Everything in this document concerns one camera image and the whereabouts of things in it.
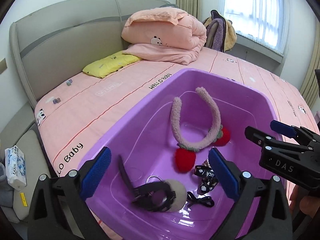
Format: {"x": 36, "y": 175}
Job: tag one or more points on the yellow pillow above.
{"x": 109, "y": 64}

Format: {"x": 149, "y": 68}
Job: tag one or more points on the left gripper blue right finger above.
{"x": 226, "y": 172}

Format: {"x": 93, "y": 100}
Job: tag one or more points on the beige bedside cushion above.
{"x": 25, "y": 160}

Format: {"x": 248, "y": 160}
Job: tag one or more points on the person right hand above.
{"x": 308, "y": 205}

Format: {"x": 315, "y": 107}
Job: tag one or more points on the tissue pack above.
{"x": 15, "y": 168}

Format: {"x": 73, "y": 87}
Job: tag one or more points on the pink bed sheet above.
{"x": 77, "y": 113}

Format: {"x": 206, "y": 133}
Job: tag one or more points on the pearl hair claw clip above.
{"x": 206, "y": 163}

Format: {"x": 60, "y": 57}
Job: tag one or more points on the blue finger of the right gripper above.
{"x": 283, "y": 129}
{"x": 260, "y": 138}

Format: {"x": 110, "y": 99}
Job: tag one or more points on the grey bed headboard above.
{"x": 56, "y": 42}

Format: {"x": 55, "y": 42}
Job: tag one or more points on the pink fuzzy flower headband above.
{"x": 196, "y": 124}

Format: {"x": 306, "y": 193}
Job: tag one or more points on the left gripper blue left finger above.
{"x": 92, "y": 172}

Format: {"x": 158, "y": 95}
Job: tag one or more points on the chair with draped clothes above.
{"x": 221, "y": 36}

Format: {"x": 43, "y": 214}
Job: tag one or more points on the right beige curtain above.
{"x": 309, "y": 89}

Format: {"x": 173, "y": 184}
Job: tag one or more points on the black wrist watch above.
{"x": 155, "y": 196}

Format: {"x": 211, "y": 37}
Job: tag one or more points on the window with white curtain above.
{"x": 263, "y": 21}

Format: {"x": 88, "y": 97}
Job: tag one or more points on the grey fuzzy round puff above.
{"x": 180, "y": 196}

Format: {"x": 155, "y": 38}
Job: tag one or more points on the folded pink quilt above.
{"x": 164, "y": 34}

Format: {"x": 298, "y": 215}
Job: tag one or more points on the purple plastic basin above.
{"x": 163, "y": 137}

